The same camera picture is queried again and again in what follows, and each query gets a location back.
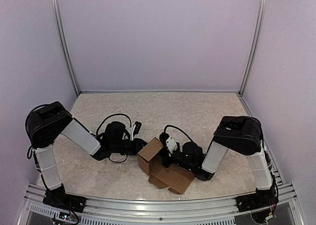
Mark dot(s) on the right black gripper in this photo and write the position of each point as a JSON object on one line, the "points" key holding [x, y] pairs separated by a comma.
{"points": [[165, 162]]}

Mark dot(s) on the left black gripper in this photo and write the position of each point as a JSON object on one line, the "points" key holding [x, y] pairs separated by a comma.
{"points": [[138, 144]]}

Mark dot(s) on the brown cardboard box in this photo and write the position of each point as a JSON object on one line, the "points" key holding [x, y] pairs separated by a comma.
{"points": [[174, 178]]}

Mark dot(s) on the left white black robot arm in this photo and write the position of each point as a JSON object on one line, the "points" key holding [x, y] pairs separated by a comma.
{"points": [[48, 121]]}

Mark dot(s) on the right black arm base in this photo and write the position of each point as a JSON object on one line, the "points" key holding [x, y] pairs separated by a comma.
{"points": [[257, 200]]}

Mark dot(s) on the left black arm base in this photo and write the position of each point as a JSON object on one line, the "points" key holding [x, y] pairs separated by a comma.
{"points": [[58, 198]]}

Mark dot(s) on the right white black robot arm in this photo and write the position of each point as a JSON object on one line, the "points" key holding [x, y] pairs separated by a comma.
{"points": [[241, 134]]}

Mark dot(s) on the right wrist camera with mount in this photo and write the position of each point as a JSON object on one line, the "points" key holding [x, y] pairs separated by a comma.
{"points": [[168, 142]]}

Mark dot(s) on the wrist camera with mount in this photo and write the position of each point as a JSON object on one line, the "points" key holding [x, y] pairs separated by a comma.
{"points": [[134, 130], [168, 142]]}

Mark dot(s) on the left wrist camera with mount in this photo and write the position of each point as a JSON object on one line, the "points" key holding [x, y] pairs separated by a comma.
{"points": [[134, 130]]}

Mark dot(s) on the front aluminium frame rail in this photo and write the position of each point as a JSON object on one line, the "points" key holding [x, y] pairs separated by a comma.
{"points": [[222, 210]]}

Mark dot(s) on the right aluminium corner post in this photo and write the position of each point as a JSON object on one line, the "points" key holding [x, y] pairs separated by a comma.
{"points": [[254, 46]]}

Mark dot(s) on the aluminium corner post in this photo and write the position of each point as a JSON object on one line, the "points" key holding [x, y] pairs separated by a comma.
{"points": [[64, 46], [254, 46]]}

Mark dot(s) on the left aluminium corner post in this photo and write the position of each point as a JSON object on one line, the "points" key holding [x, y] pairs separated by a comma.
{"points": [[64, 46]]}

